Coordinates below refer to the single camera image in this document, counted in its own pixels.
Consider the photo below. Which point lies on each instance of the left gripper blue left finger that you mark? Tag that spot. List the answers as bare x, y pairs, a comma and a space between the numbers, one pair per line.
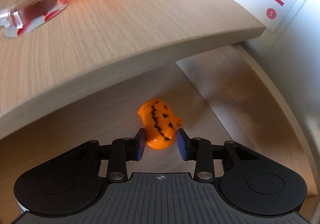
121, 151

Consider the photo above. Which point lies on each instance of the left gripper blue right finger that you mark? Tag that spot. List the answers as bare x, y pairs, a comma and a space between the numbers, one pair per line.
199, 150

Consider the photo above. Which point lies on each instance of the orange jack-o-lantern pumpkin face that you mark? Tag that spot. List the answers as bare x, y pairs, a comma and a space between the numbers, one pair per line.
160, 124

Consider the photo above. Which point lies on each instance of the red white plastic packet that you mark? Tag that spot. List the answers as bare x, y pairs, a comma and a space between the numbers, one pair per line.
27, 15

